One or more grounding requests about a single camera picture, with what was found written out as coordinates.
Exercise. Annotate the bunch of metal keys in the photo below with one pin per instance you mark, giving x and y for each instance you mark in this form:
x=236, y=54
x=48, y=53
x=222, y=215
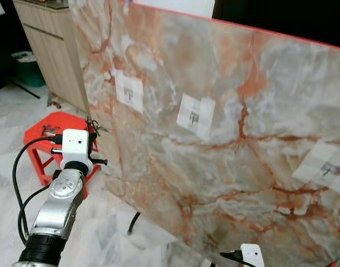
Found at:
x=51, y=131

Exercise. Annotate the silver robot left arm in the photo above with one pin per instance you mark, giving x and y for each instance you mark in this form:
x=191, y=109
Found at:
x=61, y=206

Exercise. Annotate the grey hook on white tape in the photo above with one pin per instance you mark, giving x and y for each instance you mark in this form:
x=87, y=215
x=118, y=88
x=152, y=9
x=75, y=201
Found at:
x=328, y=168
x=129, y=92
x=194, y=117

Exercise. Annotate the red plastic stool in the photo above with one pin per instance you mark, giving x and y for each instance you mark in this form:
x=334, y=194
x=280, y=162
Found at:
x=36, y=139

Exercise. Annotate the black curved board foot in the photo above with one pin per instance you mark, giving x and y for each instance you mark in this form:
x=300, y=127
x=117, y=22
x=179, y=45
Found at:
x=134, y=222

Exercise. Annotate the thin black floor rod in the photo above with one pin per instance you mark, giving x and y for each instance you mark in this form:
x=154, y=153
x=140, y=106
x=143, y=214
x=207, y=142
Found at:
x=24, y=88

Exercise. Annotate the light wooden cabinet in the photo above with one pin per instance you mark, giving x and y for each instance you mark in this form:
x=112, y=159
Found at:
x=53, y=55

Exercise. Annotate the green plastic bin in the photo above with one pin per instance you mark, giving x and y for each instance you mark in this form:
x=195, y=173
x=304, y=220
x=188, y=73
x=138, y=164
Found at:
x=31, y=72

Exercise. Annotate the red-edged marble pattern board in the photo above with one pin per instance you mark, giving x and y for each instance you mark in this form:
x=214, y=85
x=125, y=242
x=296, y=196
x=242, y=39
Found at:
x=236, y=183

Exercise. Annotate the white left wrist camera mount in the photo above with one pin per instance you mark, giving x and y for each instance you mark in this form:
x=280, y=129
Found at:
x=77, y=146

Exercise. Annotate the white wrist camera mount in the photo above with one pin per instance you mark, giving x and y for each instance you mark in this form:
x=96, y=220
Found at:
x=252, y=257
x=77, y=146

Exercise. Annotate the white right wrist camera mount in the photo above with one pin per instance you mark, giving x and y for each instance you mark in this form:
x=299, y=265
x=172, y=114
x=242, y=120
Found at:
x=252, y=257

